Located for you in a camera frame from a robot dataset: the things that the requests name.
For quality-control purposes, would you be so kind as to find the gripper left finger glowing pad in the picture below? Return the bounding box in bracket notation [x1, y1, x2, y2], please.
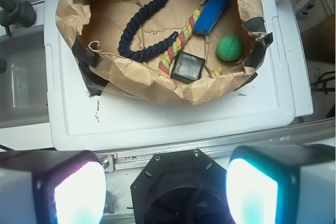
[1, 150, 107, 223]

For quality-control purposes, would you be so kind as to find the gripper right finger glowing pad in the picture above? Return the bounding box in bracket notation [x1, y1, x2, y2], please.
[226, 144, 335, 223]

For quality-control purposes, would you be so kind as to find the white plastic bin lid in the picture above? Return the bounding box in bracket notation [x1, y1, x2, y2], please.
[43, 0, 295, 152]

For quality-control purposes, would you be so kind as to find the clear plastic bin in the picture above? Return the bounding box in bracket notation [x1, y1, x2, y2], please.
[1, 26, 49, 129]

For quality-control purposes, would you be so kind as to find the green ribbed ball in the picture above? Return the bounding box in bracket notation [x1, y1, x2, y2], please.
[216, 35, 243, 61]

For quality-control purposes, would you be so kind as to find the dark green square block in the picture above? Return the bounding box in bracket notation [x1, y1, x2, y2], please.
[171, 51, 205, 84]

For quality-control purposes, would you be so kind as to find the dark green clamp knob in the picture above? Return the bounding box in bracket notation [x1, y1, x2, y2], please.
[1, 0, 36, 37]

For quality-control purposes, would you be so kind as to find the brown paper bag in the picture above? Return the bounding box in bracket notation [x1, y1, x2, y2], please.
[56, 0, 273, 105]

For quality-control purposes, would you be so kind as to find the blue rectangular sponge block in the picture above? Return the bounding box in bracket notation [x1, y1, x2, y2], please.
[193, 0, 229, 35]

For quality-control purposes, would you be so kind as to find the aluminium frame rail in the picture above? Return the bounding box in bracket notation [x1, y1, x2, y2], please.
[95, 117, 335, 173]

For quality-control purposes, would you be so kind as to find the black octagonal mount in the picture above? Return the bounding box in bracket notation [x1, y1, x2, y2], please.
[130, 149, 234, 223]

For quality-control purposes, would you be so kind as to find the dark blue twisted rope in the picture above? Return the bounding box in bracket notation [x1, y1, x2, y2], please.
[117, 0, 179, 61]

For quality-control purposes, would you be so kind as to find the multicolour braided rope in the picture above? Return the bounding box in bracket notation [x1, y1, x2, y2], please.
[157, 9, 223, 91]

